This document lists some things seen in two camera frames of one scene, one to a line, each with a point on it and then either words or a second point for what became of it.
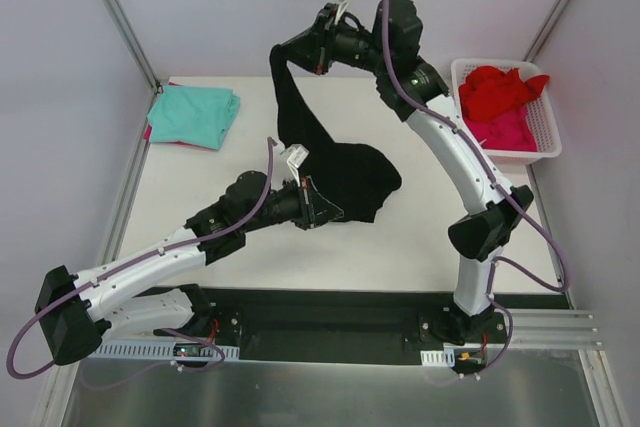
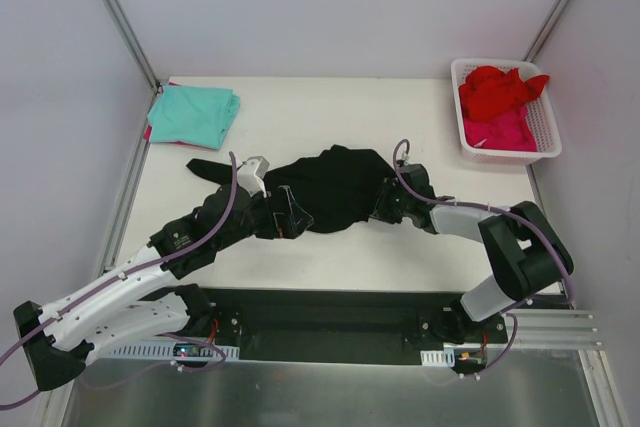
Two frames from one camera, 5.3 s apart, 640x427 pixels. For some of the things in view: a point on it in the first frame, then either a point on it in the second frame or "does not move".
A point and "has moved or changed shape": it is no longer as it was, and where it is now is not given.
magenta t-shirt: x=510 y=133 does not move
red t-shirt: x=489 y=94 does not move
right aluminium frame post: x=563 y=1 does not move
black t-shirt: x=354 y=178 has moved or changed shape
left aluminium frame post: x=119 y=16 does not move
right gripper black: x=323 y=40 to x=388 y=198
